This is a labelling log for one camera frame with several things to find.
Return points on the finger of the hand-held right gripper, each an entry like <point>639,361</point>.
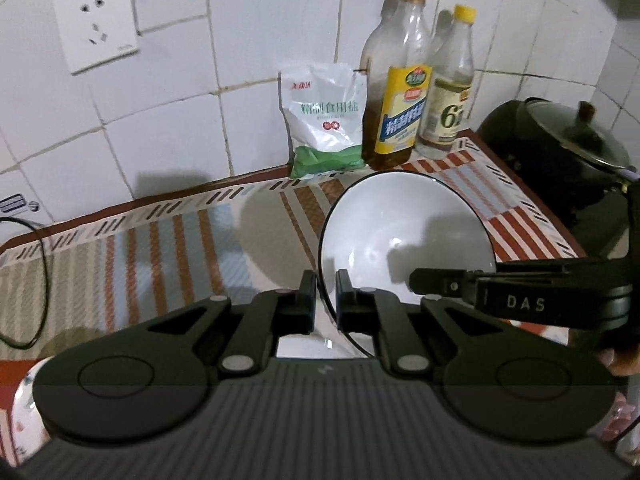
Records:
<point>440,285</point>

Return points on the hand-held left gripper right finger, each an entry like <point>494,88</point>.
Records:
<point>343,300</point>

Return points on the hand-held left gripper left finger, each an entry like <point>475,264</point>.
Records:
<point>307,305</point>

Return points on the person's right hand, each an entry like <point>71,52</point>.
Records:
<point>616,362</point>

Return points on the black cooking pot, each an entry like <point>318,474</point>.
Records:
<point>520,160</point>

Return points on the glass pot lid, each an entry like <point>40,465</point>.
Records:
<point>575,142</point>

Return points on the striped table mat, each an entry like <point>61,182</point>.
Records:
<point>150,260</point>

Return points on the yellow cap vinegar bottle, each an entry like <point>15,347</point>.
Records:
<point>447,105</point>

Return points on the yellow label oil bottle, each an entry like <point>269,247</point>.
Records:
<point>395,110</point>

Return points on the white salt bag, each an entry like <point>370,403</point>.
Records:
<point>325,120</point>

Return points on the heart print plate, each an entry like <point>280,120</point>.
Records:
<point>27,410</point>

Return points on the dark wall sticker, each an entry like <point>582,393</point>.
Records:
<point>17,204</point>

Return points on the white wall socket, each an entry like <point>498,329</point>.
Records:
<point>97,22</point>

